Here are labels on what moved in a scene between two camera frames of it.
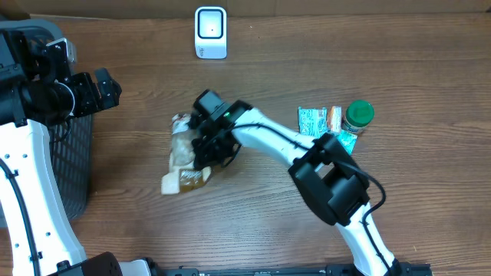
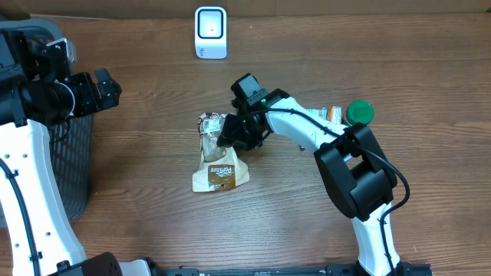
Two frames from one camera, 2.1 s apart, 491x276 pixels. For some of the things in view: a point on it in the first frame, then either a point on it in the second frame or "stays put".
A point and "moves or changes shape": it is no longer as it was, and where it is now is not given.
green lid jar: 358,115 stays put
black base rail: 403,269 stays put
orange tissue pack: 334,120 stays put
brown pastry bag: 182,175 moves or changes shape
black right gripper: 211,157 → 235,136
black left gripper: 93,99 stays put
